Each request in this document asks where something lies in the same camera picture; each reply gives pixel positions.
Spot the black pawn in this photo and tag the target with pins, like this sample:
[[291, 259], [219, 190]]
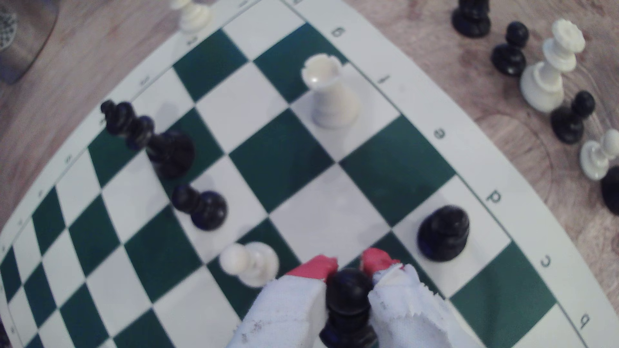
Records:
[[348, 295], [205, 210], [568, 123], [508, 55]]

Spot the black king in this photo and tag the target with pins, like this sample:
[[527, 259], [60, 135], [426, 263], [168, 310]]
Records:
[[169, 152]]

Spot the white rook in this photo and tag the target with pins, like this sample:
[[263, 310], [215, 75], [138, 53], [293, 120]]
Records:
[[331, 96]]

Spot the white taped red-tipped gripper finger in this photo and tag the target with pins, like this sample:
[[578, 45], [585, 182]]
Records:
[[411, 314], [290, 314]]

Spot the white bishop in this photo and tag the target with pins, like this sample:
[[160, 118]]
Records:
[[193, 14]]

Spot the white queen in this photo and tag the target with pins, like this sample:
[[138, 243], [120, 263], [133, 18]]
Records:
[[546, 80]]

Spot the black bishop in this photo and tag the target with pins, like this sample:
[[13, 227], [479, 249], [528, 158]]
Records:
[[443, 234]]

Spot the green and white chess mat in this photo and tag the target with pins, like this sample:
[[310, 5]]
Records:
[[329, 212]]

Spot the black chess piece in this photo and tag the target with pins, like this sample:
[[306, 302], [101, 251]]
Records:
[[612, 189], [471, 19]]

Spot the white pawn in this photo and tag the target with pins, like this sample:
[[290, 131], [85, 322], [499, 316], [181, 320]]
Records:
[[256, 266], [597, 157]]

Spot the large round cylindrical object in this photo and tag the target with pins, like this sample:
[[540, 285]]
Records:
[[24, 38]]

